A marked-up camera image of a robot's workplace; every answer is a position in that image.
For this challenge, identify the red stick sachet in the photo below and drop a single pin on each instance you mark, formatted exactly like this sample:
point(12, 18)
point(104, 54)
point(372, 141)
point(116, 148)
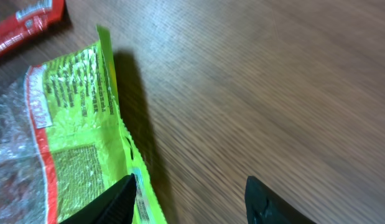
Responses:
point(29, 22)

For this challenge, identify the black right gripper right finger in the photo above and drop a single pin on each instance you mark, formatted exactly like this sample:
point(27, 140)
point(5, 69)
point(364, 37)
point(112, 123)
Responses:
point(264, 206)

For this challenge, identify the green candy bag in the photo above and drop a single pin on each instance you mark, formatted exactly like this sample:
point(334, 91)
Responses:
point(63, 142)

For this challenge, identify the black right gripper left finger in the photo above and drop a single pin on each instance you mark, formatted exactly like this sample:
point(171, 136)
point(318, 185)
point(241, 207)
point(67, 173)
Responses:
point(114, 206)

